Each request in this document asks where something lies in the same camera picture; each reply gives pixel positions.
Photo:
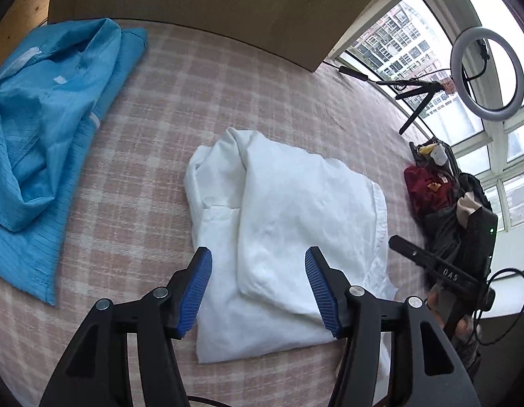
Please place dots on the right hand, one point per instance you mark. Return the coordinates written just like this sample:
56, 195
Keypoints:
443, 305

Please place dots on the black bag with items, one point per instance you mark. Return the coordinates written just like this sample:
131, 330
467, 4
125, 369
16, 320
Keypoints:
444, 230

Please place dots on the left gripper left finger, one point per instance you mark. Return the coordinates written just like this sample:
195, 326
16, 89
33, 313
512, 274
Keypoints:
186, 290

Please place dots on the white ring light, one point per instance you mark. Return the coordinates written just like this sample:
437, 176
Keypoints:
460, 48

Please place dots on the white shirt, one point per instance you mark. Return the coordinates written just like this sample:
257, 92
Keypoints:
258, 206

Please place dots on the black inline remote controller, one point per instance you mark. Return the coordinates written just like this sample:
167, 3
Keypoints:
353, 73

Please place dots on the dark red garment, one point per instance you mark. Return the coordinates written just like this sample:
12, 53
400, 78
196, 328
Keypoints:
429, 190

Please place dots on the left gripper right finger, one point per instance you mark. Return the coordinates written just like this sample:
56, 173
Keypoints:
330, 287

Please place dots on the blue garment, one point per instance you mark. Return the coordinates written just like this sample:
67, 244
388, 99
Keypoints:
55, 91

